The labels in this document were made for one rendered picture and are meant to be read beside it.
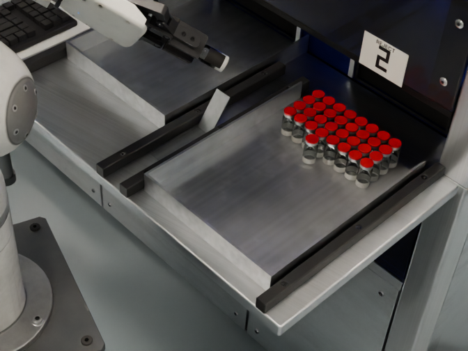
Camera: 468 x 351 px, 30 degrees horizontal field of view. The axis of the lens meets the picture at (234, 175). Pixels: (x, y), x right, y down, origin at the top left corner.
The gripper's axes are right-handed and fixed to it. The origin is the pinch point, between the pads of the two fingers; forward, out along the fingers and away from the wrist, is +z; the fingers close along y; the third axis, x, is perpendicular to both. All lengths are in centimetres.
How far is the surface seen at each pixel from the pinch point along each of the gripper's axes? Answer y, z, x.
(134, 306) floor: -122, 38, -25
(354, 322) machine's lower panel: -57, 64, -14
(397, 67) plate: -14.7, 33.6, 18.2
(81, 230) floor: -143, 21, -11
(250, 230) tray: -18.0, 23.1, -13.7
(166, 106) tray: -38.9, 8.3, 2.7
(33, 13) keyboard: -72, -17, 16
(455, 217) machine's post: -19, 54, 3
